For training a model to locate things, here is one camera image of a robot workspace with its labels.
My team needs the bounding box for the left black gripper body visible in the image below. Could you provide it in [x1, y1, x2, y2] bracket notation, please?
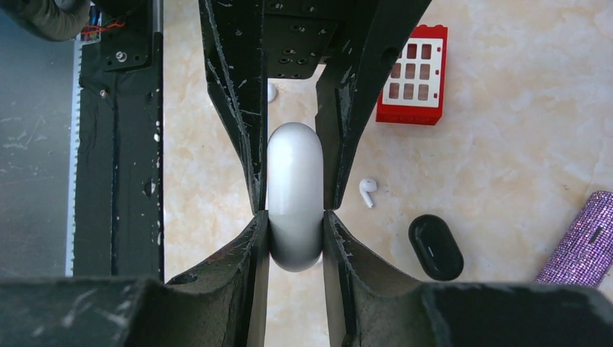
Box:
[262, 0, 355, 80]

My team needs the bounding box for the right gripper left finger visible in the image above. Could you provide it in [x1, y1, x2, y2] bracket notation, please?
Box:
[1, 211, 269, 346]

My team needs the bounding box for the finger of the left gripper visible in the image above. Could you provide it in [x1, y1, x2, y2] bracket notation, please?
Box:
[315, 0, 430, 210]
[199, 0, 267, 213]

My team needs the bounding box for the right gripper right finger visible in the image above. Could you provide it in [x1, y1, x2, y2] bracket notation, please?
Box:
[323, 211, 612, 346]

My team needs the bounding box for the black earbud charging case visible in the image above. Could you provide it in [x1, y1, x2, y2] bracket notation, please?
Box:
[408, 214, 464, 281]

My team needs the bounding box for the white oval earbud case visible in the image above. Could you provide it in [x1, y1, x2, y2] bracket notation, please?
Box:
[267, 122, 324, 273]

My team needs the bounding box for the white earbud near black case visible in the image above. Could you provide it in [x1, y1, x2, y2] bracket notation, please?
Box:
[359, 178, 377, 209]

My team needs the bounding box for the white earbud near red box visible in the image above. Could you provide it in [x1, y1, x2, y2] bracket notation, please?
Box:
[267, 82, 278, 103]

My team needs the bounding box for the red grid box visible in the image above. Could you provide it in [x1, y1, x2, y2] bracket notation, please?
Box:
[375, 25, 449, 126]

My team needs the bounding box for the purple glitter microphone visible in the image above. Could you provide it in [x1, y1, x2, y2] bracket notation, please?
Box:
[535, 191, 612, 288]

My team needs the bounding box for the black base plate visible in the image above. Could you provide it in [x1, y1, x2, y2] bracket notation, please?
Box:
[67, 1, 164, 280]

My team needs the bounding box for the aluminium front rail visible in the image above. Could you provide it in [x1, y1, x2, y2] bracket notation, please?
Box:
[1, 15, 82, 278]

